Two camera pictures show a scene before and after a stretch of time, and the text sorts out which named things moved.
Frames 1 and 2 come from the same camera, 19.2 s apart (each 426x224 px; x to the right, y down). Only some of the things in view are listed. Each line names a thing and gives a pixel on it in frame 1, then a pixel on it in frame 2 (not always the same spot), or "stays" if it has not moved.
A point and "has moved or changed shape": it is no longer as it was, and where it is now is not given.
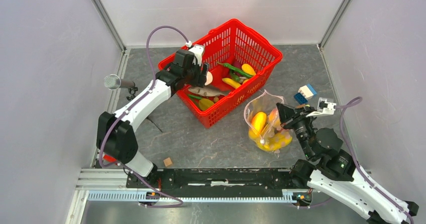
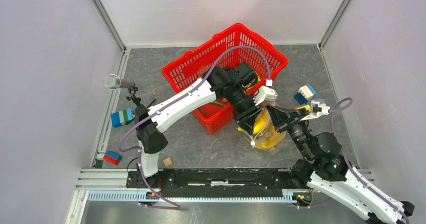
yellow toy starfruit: [205, 103] has moved or changed shape
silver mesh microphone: [113, 82] stays
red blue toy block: [109, 158] stays
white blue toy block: [307, 91] stays
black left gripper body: [193, 77] → [244, 116]
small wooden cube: [168, 161] stays
